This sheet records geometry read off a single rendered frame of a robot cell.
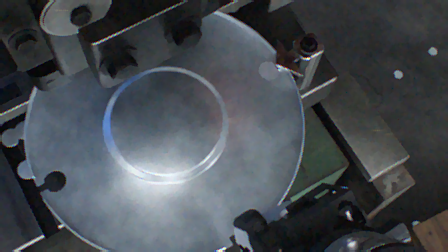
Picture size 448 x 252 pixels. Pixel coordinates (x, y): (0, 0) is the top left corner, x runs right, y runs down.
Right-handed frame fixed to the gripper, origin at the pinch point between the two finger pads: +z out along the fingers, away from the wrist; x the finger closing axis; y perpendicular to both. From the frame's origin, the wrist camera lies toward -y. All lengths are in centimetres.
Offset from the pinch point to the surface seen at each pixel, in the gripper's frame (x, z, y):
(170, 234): 3.6, 3.0, -5.3
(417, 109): -21, 78, 67
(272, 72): 12.1, 7.0, 13.2
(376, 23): 1, 88, 73
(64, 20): 24.7, -10.4, -5.2
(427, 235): -28, 36, 34
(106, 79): 19.7, -3.9, -4.0
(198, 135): 10.3, 5.5, 2.3
